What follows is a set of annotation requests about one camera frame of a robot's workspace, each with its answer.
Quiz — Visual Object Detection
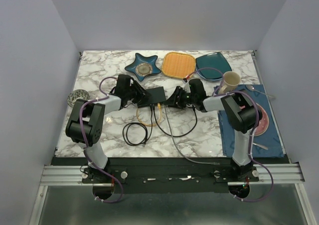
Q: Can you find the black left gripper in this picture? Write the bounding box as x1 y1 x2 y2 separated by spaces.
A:
126 81 152 105

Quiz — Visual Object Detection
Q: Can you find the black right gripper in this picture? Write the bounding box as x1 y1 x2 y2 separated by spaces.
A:
163 86 196 110

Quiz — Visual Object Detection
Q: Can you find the black network switch box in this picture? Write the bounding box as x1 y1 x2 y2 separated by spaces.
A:
137 87 166 108

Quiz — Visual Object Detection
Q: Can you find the black ethernet cable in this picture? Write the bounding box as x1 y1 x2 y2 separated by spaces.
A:
153 105 199 137

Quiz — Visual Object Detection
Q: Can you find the yellow ethernet cable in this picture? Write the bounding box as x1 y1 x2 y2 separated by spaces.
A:
136 104 164 127

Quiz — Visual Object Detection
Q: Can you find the grey ethernet cable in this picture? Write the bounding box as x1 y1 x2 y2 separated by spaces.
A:
163 103 221 165

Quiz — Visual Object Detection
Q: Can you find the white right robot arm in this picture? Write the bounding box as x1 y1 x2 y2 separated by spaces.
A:
164 79 262 181

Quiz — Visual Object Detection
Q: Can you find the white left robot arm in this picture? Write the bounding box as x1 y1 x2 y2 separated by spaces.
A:
65 74 151 183

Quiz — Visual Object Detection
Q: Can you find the blue star-shaped dish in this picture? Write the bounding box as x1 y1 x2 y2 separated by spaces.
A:
125 53 161 82

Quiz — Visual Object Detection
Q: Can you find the orange woven square tray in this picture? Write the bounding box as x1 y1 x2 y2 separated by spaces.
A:
161 52 196 79

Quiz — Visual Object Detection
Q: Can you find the teal square plate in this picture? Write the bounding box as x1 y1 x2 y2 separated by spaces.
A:
195 52 232 81

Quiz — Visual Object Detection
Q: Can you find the beige ceramic mug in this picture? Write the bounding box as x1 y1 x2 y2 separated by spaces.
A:
218 71 241 95

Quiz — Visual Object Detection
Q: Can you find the small floral patterned bowl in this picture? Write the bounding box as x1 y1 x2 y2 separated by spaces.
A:
67 89 90 108

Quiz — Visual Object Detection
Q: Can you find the metal spoon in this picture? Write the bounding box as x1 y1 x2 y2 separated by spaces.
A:
245 85 276 99

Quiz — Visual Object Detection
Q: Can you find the pink dotted plate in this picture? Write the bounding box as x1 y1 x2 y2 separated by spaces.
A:
255 104 270 136

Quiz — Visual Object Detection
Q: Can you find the metal fork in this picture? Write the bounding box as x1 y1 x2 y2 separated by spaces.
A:
253 143 268 150

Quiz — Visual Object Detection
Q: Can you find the blue cloth placemat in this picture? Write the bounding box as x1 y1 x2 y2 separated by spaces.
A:
218 85 284 158

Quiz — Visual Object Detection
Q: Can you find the black mounting base plate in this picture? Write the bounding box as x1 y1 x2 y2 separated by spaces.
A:
50 156 289 199

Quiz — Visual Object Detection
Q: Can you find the aluminium rail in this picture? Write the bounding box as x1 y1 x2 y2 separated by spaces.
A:
40 163 305 186

